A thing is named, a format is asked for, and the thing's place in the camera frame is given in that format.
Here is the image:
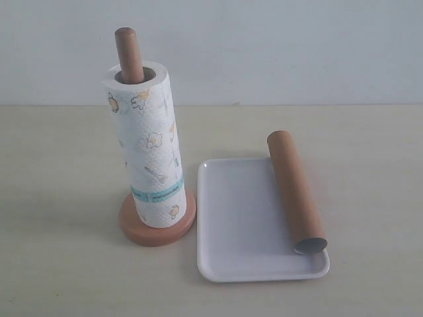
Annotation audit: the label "printed white paper towel roll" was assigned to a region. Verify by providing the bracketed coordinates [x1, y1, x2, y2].
[102, 61, 187, 229]

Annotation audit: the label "brown cardboard tube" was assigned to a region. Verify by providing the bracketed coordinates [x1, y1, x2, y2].
[267, 130, 328, 255]

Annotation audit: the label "wooden paper towel holder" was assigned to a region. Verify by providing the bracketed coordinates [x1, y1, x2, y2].
[114, 27, 196, 246]

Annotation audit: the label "white rectangular plastic tray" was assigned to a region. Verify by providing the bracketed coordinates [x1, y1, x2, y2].
[197, 158, 330, 283]

